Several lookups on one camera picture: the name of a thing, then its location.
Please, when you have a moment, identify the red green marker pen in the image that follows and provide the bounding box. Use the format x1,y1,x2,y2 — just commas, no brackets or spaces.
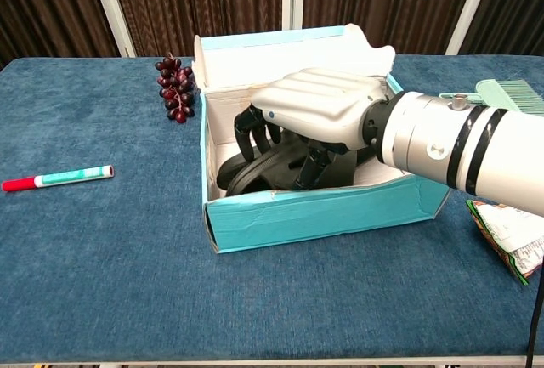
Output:
2,165,115,193

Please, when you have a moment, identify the teal cardboard shoe box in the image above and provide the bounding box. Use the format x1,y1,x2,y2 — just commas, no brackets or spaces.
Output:
193,23,451,255

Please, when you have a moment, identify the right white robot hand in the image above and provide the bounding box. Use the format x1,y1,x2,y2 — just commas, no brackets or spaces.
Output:
232,67,392,190

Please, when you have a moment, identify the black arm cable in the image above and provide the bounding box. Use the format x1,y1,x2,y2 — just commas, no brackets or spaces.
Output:
525,257,544,368

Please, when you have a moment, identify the green white snack bag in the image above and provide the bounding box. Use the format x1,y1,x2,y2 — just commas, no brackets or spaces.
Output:
465,200,544,287

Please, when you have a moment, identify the black rubber slipper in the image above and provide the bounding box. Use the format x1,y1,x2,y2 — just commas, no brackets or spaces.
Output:
224,129,366,197
216,153,256,193

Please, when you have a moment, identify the mint green hand brush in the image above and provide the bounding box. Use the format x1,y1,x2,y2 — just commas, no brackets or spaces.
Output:
437,77,544,116

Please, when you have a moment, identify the dark red grape bunch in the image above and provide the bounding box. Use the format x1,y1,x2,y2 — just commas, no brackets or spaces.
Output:
154,54,201,125

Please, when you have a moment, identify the blue table cloth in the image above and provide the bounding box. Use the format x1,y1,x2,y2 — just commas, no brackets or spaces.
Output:
0,54,544,365

